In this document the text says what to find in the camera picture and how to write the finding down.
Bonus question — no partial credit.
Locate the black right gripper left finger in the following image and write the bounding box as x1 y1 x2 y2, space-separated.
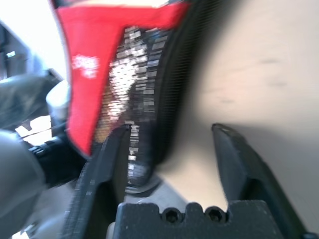
62 124 132 239

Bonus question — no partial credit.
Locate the red black paddle case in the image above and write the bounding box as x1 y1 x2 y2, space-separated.
51 0 209 194

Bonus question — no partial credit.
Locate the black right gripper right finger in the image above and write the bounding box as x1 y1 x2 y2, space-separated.
211 123 310 239

